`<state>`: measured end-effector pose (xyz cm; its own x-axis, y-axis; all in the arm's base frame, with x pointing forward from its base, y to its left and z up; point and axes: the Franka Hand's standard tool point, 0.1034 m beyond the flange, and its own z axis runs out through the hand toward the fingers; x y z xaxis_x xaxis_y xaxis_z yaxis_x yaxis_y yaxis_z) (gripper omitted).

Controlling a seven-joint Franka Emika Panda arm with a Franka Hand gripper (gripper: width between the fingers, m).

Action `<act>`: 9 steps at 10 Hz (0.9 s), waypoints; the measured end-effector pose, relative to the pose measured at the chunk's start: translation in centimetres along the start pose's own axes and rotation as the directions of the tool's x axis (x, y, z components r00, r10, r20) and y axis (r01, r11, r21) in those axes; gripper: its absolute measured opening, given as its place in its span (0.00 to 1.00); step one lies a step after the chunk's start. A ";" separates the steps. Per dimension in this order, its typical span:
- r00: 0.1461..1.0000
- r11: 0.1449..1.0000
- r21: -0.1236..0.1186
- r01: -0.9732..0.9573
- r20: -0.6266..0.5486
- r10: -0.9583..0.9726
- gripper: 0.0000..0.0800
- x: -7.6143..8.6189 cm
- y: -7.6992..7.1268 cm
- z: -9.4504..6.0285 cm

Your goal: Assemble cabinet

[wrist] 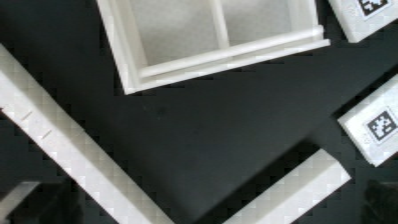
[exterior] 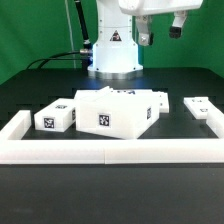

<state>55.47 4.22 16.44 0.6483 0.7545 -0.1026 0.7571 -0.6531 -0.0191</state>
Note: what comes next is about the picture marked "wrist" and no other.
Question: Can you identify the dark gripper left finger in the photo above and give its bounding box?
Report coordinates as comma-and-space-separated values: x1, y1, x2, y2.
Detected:
0, 180, 80, 224

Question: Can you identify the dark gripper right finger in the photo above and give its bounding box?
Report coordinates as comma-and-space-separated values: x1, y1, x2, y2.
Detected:
361, 180, 398, 224

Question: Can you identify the white cabinet door panel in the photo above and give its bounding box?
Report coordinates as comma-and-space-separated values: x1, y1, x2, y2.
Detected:
338, 74, 398, 167

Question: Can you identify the white cabinet body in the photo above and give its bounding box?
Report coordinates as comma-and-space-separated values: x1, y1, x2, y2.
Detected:
96, 0, 330, 94

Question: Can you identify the white U-shaped fence frame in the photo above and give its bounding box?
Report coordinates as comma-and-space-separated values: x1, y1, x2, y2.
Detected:
0, 45, 350, 224

